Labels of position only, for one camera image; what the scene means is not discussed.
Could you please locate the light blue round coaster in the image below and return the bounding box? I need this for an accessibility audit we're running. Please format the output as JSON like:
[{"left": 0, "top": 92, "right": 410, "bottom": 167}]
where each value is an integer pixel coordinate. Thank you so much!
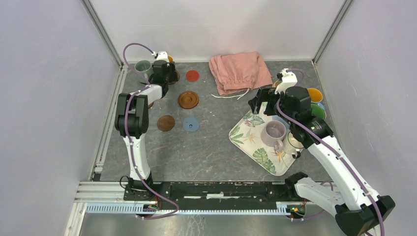
[{"left": 182, "top": 117, "right": 200, "bottom": 132}]

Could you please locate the beige ceramic mug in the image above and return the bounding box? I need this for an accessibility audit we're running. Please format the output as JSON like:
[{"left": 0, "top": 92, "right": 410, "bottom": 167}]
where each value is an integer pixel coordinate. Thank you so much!
[{"left": 272, "top": 80, "right": 282, "bottom": 88}]

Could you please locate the floral leaf print tray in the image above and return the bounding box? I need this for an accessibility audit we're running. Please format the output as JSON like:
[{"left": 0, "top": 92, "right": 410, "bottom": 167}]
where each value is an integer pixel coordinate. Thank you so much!
[{"left": 229, "top": 102, "right": 295, "bottom": 176}]

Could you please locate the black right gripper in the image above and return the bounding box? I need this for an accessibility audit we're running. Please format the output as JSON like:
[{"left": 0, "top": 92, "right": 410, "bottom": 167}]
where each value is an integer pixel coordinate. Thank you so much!
[{"left": 248, "top": 87, "right": 296, "bottom": 125}]

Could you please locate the light blue ceramic mug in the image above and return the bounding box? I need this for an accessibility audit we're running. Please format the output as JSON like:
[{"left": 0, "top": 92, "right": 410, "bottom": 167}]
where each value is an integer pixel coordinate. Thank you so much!
[{"left": 272, "top": 116, "right": 290, "bottom": 130}]

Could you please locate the grey green ceramic mug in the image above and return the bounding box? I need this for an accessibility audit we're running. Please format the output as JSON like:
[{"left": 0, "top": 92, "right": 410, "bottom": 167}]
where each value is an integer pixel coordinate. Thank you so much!
[{"left": 134, "top": 60, "right": 153, "bottom": 84}]

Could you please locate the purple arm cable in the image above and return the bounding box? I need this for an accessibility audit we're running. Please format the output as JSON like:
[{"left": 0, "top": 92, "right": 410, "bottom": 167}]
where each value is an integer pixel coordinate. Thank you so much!
[
  {"left": 276, "top": 68, "right": 386, "bottom": 236},
  {"left": 122, "top": 42, "right": 181, "bottom": 221}
]

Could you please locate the blue butterfly mug orange inside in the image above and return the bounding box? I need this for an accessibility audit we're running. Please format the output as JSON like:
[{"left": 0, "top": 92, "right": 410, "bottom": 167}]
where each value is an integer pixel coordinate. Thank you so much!
[{"left": 307, "top": 88, "right": 325, "bottom": 110}]

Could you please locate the lilac ceramic mug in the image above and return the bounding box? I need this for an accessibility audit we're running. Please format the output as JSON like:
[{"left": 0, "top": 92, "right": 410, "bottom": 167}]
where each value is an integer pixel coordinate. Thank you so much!
[{"left": 261, "top": 120, "right": 287, "bottom": 152}]

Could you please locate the floral mug green inside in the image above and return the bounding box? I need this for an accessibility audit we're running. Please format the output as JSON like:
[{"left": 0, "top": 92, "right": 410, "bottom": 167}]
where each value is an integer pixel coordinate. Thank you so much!
[{"left": 311, "top": 103, "right": 326, "bottom": 120}]

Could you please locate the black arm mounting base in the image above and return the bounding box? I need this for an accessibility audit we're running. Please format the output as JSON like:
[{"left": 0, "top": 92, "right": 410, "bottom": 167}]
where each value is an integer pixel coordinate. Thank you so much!
[{"left": 120, "top": 178, "right": 306, "bottom": 211}]

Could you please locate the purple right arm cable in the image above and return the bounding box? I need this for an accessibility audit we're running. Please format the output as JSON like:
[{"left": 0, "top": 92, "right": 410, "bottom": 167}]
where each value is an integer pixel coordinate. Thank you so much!
[{"left": 276, "top": 68, "right": 386, "bottom": 236}]

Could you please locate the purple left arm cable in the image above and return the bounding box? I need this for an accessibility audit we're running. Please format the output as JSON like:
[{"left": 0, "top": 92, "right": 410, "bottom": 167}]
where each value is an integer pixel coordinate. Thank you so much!
[{"left": 122, "top": 42, "right": 181, "bottom": 221}]

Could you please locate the pink folded cloth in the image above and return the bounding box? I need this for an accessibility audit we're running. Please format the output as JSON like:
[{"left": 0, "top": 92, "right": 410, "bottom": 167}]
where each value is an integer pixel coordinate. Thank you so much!
[{"left": 208, "top": 52, "right": 272, "bottom": 96}]

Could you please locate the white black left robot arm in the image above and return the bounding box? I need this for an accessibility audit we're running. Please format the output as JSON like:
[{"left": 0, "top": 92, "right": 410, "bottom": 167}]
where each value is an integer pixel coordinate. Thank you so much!
[{"left": 115, "top": 60, "right": 178, "bottom": 201}]

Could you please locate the white mug black rim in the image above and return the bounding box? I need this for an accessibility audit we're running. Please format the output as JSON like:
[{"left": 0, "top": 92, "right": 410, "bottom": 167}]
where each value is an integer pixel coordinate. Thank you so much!
[{"left": 283, "top": 132, "right": 304, "bottom": 159}]

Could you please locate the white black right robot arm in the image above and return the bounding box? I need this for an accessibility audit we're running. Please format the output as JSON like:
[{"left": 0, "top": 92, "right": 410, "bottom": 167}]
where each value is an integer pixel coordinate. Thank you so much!
[{"left": 248, "top": 86, "right": 395, "bottom": 236}]

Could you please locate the dark brown wooden coaster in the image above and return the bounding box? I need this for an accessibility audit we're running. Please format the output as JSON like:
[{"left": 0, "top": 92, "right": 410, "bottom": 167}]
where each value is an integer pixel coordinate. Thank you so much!
[{"left": 157, "top": 115, "right": 176, "bottom": 132}]

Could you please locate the white drawstring cord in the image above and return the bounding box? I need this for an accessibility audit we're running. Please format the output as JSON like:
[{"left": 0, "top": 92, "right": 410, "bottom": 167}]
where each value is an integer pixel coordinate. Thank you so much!
[{"left": 210, "top": 88, "right": 251, "bottom": 101}]

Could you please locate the red round coaster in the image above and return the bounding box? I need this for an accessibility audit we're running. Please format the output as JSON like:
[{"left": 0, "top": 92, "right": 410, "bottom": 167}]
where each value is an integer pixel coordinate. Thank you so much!
[{"left": 185, "top": 70, "right": 200, "bottom": 82}]

